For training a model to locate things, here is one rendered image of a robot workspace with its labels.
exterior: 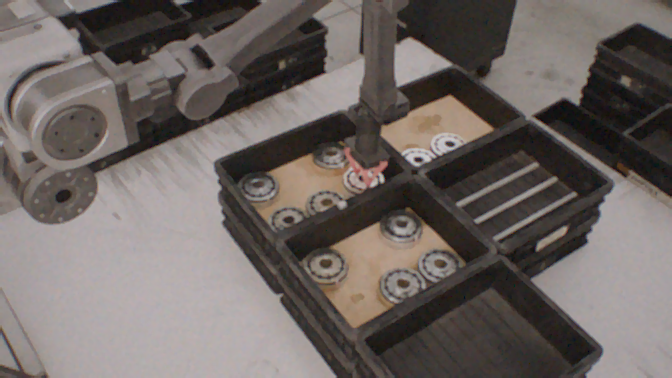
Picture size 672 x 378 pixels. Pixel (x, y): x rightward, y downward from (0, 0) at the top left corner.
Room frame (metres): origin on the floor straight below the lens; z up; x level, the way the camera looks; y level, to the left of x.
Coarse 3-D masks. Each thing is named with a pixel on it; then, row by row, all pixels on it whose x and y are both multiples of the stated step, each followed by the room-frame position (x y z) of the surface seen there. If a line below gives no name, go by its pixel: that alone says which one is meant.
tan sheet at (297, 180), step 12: (288, 168) 1.32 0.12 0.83; (300, 168) 1.32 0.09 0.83; (312, 168) 1.33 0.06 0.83; (288, 180) 1.28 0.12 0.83; (300, 180) 1.28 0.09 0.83; (312, 180) 1.28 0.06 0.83; (324, 180) 1.28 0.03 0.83; (336, 180) 1.28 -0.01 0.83; (288, 192) 1.23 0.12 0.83; (300, 192) 1.23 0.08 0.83; (312, 192) 1.24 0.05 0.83; (276, 204) 1.19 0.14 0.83; (288, 204) 1.19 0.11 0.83; (300, 204) 1.19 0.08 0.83; (264, 216) 1.15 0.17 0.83
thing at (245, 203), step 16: (336, 112) 1.44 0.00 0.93; (304, 128) 1.37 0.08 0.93; (256, 144) 1.30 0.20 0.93; (224, 160) 1.24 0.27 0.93; (400, 160) 1.26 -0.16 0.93; (224, 176) 1.18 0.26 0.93; (400, 176) 1.20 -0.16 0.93; (240, 192) 1.13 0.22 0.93; (368, 192) 1.14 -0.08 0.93; (336, 208) 1.09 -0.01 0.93; (256, 224) 1.05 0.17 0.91; (304, 224) 1.04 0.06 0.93; (272, 240) 1.00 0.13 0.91
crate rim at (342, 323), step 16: (416, 176) 1.21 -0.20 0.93; (384, 192) 1.15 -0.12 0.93; (432, 192) 1.16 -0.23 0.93; (352, 208) 1.09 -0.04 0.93; (448, 208) 1.10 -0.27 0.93; (320, 224) 1.04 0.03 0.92; (464, 224) 1.06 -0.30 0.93; (480, 240) 1.01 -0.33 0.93; (288, 256) 0.94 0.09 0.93; (304, 272) 0.90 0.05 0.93; (464, 272) 0.92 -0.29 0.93; (320, 288) 0.86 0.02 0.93; (432, 288) 0.87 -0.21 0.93; (320, 304) 0.83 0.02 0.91; (400, 304) 0.83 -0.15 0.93; (336, 320) 0.79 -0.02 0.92; (368, 320) 0.78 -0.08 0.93; (352, 336) 0.75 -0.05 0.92
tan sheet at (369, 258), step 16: (352, 240) 1.08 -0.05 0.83; (368, 240) 1.08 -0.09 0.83; (432, 240) 1.09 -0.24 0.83; (352, 256) 1.03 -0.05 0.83; (368, 256) 1.03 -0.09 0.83; (384, 256) 1.03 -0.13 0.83; (400, 256) 1.04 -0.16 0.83; (416, 256) 1.04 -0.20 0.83; (352, 272) 0.98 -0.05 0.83; (368, 272) 0.99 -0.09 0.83; (384, 272) 0.99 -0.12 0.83; (352, 288) 0.94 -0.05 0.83; (368, 288) 0.94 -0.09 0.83; (400, 288) 0.94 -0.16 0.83; (336, 304) 0.89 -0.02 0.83; (352, 304) 0.89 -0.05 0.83; (368, 304) 0.90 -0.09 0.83; (384, 304) 0.90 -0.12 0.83; (352, 320) 0.85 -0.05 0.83
